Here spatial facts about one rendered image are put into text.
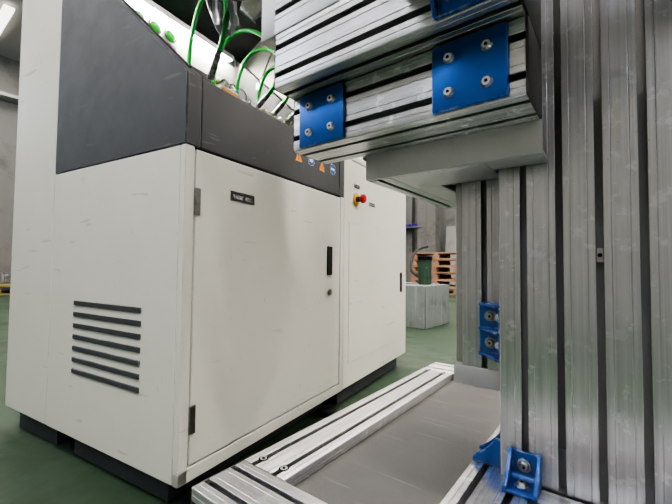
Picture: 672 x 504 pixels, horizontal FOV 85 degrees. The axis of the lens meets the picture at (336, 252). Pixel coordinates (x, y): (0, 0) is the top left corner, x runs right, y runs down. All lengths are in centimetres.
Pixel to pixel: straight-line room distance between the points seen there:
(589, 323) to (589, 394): 9
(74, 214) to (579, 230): 116
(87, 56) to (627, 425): 139
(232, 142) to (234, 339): 48
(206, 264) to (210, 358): 21
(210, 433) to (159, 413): 12
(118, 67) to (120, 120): 14
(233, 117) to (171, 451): 76
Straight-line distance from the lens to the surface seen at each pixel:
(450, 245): 1122
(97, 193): 114
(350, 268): 142
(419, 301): 325
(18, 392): 156
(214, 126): 94
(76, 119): 130
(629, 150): 61
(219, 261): 90
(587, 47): 66
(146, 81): 105
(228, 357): 95
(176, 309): 85
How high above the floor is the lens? 53
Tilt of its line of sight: 2 degrees up
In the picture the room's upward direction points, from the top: 1 degrees clockwise
